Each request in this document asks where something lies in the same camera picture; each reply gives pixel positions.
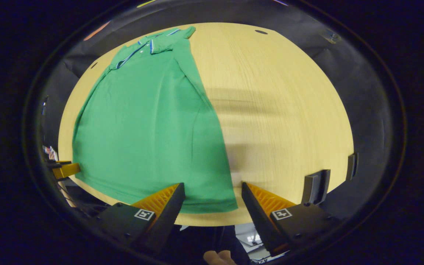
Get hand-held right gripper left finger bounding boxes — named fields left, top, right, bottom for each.
left=93, top=183, right=186, bottom=255

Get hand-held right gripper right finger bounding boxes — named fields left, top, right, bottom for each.
left=241, top=181, right=342, bottom=257

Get green T-shirt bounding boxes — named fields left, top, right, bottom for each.
left=72, top=26, right=239, bottom=214

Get person's dark trousers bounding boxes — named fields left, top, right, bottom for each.
left=168, top=225, right=251, bottom=265

